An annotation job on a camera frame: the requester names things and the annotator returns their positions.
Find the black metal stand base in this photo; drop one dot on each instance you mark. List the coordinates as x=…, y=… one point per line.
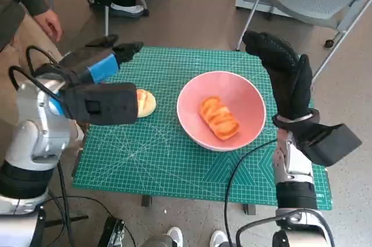
x=112, y=232

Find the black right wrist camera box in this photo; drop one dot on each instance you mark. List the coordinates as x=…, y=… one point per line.
x=331, y=145

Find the pink bowl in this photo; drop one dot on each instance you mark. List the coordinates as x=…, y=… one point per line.
x=189, y=113

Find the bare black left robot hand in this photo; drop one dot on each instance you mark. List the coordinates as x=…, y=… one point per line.
x=101, y=67

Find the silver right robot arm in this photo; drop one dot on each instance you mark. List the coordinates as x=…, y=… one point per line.
x=296, y=197

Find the green cutting mat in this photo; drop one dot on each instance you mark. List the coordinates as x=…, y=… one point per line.
x=162, y=157

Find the black table bracket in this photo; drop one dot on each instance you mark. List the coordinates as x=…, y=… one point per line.
x=146, y=201
x=249, y=209

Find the white shoe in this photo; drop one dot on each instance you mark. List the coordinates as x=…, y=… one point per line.
x=175, y=237
x=218, y=239

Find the grey chair with metal legs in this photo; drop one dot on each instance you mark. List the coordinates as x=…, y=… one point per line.
x=106, y=23

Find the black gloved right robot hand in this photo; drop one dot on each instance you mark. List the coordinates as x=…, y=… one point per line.
x=290, y=84

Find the rectangular striped toy bread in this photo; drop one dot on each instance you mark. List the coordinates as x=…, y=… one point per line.
x=218, y=117

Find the round toy bread bun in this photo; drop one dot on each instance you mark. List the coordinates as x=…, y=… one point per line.
x=146, y=103

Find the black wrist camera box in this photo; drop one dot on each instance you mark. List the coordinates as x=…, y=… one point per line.
x=331, y=145
x=101, y=104

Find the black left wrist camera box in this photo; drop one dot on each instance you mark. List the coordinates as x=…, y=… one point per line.
x=101, y=104

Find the black stand leg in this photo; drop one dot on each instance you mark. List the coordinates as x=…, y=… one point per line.
x=72, y=219

